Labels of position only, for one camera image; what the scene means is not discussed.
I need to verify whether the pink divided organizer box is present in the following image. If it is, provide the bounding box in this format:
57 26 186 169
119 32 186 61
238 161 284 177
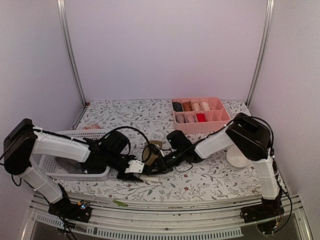
171 97 231 134

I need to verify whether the brown rolled underwear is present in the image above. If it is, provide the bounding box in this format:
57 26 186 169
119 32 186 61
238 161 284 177
182 101 193 112

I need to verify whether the aluminium frame post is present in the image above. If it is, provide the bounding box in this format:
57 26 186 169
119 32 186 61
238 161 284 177
245 0 275 108
56 0 87 107

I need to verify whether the grey striped underwear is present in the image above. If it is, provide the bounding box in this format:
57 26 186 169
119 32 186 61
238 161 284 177
55 157 83 174

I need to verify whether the green tape scrap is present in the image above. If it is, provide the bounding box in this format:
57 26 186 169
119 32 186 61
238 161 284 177
112 199 128 207

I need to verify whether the cream rolled underwear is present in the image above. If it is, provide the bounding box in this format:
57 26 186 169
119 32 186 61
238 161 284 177
200 101 211 111

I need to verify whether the olive green underwear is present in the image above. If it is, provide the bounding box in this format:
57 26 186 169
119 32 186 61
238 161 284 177
140 140 163 182

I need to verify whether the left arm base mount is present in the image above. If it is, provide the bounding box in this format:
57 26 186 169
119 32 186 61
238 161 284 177
48 193 93 223

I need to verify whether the mauve rolled underwear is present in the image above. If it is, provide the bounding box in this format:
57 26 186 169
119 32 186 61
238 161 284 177
185 114 196 123

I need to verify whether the grey pink rolled underwear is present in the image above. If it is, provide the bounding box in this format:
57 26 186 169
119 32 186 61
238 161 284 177
175 114 186 124

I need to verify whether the right black cable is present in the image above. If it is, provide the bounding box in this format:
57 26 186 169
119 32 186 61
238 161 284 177
141 144 193 175

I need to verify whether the left black cable loop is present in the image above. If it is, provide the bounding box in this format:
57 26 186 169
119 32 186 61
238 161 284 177
99 126 152 161

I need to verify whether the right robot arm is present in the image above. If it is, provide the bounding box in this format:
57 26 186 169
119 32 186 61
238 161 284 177
147 113 281 218

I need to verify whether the right aluminium frame post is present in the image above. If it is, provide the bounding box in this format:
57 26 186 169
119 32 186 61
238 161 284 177
245 0 275 108

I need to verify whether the red white cloth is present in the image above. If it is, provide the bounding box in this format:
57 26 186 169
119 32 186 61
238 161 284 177
82 124 101 130

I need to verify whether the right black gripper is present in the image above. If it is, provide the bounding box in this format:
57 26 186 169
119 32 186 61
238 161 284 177
147 148 185 175

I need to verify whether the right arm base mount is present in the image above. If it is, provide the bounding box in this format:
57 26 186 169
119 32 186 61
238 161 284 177
240 194 285 223

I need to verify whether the left aluminium frame post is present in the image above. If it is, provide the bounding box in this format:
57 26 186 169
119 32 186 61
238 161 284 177
56 0 87 107

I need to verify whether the black striped rolled underwear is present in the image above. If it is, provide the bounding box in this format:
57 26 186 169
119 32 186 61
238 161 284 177
172 101 184 112

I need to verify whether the white bowl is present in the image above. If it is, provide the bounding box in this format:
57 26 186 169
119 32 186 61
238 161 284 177
226 145 250 171

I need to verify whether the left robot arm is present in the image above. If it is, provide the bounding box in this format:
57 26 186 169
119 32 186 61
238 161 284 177
0 118 147 217

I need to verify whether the aluminium front rail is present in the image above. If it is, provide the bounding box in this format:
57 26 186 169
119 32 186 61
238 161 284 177
21 193 314 240

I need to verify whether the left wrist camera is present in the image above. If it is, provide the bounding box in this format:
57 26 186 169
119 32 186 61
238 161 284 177
124 160 145 174

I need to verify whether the pale pink rolled underwear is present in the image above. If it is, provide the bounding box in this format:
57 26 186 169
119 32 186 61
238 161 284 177
192 102 201 111

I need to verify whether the red rolled underwear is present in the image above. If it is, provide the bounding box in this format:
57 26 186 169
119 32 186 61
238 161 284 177
196 113 206 123

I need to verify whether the white plastic laundry basket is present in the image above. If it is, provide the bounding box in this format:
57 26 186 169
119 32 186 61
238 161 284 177
38 129 112 182

